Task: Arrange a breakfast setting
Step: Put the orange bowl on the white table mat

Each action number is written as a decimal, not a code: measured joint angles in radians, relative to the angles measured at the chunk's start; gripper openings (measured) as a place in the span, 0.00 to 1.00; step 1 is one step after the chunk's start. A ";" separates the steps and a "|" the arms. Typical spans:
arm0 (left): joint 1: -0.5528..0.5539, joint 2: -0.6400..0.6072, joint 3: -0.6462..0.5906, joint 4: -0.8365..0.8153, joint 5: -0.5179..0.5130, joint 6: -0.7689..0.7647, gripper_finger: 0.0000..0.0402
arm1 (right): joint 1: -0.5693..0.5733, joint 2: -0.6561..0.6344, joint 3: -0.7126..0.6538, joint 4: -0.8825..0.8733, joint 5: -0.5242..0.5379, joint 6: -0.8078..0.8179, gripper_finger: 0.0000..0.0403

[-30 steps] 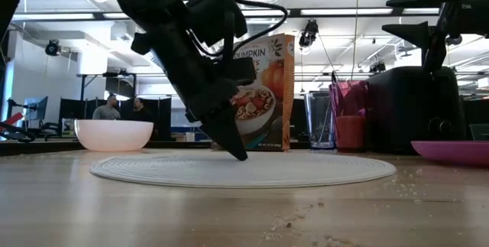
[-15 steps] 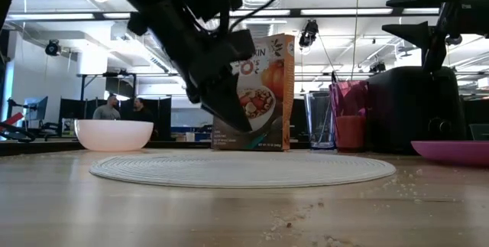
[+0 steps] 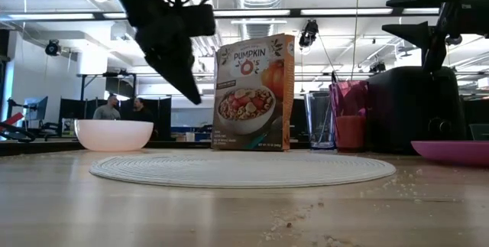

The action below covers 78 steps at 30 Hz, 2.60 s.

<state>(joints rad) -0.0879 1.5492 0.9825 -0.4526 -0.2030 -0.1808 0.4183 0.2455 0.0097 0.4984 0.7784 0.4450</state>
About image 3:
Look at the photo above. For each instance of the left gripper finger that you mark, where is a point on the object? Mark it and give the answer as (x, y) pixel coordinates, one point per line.
(177, 75)

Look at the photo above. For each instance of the orange pumpkin cereal box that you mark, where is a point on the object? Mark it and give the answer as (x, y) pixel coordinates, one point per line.
(252, 94)

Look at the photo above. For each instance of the pale pink bowl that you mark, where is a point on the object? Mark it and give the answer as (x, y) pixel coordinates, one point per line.
(114, 136)

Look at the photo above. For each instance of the pink faceted tumbler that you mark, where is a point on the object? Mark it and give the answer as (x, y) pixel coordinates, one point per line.
(349, 124)

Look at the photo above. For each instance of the magenta plastic plate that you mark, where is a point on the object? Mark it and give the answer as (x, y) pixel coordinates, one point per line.
(454, 153)

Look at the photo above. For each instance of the clear drinking glass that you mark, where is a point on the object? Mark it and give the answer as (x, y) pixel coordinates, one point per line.
(319, 121)

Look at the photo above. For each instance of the black room divider panel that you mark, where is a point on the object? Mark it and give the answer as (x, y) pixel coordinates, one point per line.
(162, 119)

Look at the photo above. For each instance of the black toaster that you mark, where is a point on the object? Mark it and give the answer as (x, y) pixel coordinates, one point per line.
(409, 113)

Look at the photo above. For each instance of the white round woven placemat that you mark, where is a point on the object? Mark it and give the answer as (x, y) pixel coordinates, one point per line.
(240, 170)

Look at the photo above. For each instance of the background computer monitor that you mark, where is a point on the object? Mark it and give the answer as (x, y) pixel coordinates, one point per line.
(36, 108)

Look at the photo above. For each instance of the black ceiling-mounted camera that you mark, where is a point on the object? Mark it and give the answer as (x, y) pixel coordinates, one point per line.
(308, 33)
(52, 48)
(377, 67)
(453, 40)

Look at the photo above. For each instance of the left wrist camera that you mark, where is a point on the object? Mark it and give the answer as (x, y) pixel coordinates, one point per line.
(198, 19)

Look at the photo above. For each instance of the black overhead frame beam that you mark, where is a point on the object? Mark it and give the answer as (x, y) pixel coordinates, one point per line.
(267, 13)

